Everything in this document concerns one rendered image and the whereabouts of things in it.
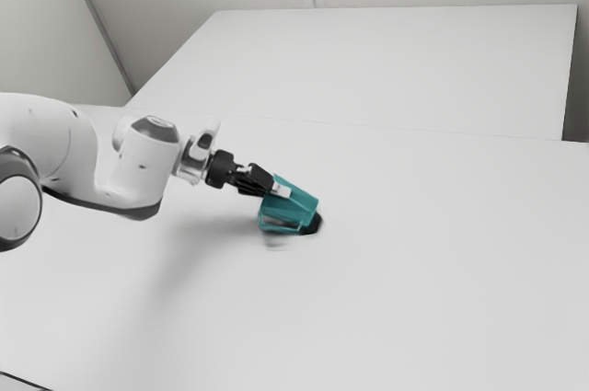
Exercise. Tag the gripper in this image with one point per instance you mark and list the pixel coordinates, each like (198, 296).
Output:
(222, 169)

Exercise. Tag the teal faceted mug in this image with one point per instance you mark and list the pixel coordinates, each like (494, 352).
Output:
(290, 211)

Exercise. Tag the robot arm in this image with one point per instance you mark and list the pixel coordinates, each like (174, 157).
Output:
(69, 156)

